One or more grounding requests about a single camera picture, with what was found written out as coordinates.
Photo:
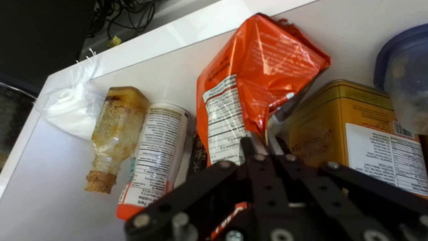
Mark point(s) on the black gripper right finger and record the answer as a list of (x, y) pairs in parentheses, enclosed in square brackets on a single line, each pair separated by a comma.
[(348, 196)]

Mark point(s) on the white plastic bag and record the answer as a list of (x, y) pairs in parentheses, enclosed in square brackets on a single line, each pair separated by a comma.
[(71, 105)]

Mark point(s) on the orange snack packet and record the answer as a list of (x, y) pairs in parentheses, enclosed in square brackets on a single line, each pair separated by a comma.
[(258, 81)]

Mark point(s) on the glass bottle with cork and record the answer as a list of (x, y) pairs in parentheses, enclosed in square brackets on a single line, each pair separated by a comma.
[(116, 135)]

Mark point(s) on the white wall shelf unit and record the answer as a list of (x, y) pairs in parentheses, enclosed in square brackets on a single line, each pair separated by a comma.
[(178, 58)]

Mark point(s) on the clear container with blue lid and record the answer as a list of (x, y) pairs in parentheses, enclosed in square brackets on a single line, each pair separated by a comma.
[(405, 76)]

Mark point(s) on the white labelled orange lid canister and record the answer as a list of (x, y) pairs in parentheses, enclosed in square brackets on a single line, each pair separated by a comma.
[(155, 156)]

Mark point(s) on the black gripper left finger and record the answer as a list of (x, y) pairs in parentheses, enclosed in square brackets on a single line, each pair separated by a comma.
[(249, 188)]

